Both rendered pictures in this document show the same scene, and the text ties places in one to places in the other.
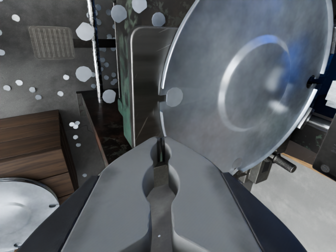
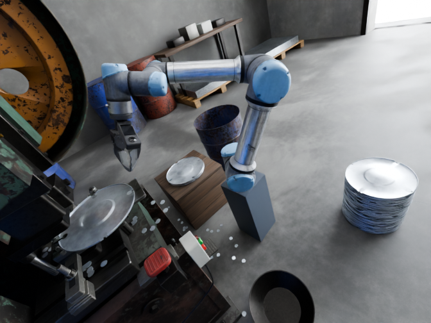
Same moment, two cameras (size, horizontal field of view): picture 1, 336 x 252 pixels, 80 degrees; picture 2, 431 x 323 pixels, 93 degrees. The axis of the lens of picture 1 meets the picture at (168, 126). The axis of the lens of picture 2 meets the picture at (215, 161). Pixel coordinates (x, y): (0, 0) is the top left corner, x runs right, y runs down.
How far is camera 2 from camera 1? 0.72 m
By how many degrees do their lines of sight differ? 48
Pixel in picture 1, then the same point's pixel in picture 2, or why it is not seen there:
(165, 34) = (136, 198)
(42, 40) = (210, 247)
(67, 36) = not seen: hidden behind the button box
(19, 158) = (190, 190)
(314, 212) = not seen: outside the picture
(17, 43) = (227, 247)
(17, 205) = (183, 175)
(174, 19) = (138, 236)
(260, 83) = (98, 213)
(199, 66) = (124, 201)
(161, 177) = not seen: hidden behind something
